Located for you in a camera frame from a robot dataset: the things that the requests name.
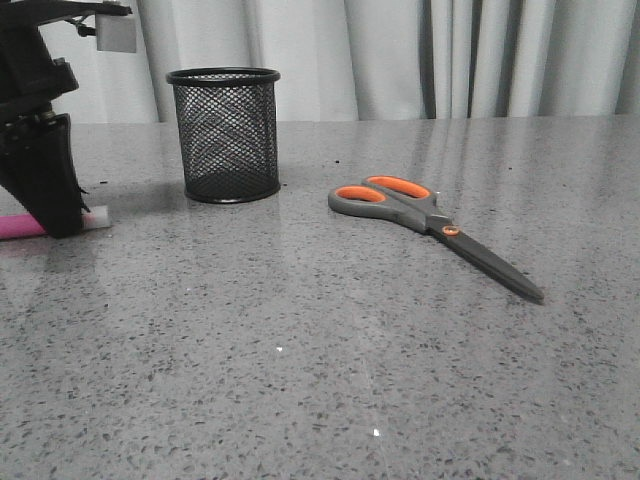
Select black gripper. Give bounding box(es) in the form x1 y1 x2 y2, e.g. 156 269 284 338
1 1 133 238

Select pink pen with clear cap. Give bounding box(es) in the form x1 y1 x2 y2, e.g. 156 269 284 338
1 205 111 240

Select grey orange handled scissors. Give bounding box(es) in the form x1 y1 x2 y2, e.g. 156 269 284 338
328 175 544 302

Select black mesh pen cup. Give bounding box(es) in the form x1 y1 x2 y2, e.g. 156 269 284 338
166 67 281 204

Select light grey curtain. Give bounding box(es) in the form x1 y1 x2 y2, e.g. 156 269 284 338
42 1 639 123

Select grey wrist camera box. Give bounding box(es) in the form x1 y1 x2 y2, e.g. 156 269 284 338
95 15 137 53

